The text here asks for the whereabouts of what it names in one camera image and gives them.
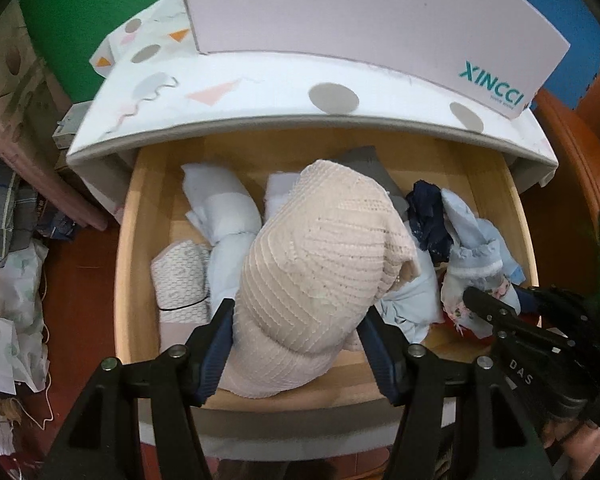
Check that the orange wooden furniture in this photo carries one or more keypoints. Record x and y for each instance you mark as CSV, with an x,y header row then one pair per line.
x,y
575,160

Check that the white hexagon print underwear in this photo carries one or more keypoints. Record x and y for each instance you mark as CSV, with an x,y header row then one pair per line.
x,y
180,275

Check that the cream knit underwear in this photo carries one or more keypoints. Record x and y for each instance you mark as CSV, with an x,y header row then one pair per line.
x,y
310,260

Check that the blue snack packet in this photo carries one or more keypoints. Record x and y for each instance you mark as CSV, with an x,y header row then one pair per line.
x,y
55,225

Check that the pale blue rolled underwear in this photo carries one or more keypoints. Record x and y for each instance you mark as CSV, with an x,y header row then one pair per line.
x,y
225,270
220,205

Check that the person's right hand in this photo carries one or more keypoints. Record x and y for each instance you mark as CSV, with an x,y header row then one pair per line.
x,y
590,452

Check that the patterned cloth covered cabinet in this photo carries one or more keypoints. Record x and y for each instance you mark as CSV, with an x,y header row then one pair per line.
x,y
260,95

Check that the blue foam mat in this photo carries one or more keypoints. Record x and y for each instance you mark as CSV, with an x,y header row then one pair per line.
x,y
570,10

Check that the pink floral curtain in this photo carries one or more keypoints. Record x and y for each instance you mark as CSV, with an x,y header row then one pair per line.
x,y
15,100

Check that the small white teal box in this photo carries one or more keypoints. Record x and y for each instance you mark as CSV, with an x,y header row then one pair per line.
x,y
72,122

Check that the grey underwear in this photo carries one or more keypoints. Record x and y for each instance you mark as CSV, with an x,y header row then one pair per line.
x,y
365,162

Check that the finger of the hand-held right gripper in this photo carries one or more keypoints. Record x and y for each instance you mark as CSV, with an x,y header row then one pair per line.
x,y
555,305
490,310

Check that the green foam mat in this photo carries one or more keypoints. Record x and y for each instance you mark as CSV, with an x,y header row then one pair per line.
x,y
80,20

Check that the wooden drawer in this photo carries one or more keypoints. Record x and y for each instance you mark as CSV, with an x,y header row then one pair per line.
x,y
150,210

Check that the white floral underwear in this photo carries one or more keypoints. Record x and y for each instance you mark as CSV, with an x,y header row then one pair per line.
x,y
455,310

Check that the white cardboard box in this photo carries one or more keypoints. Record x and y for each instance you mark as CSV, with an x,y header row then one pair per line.
x,y
355,20

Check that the white leaf print cloth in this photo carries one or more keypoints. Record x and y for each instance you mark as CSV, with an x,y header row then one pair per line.
x,y
10,300

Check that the grey plaid blanket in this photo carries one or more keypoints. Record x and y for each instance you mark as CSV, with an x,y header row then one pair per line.
x,y
0,200

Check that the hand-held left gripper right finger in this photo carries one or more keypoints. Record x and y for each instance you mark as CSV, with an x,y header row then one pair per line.
x,y
380,355

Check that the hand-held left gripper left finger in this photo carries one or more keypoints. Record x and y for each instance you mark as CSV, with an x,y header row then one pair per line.
x,y
220,355

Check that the light blue white-trimmed underwear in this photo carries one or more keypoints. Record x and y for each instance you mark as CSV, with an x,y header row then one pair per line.
x,y
472,245

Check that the navy underwear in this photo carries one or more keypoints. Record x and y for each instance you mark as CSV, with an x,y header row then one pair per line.
x,y
430,220

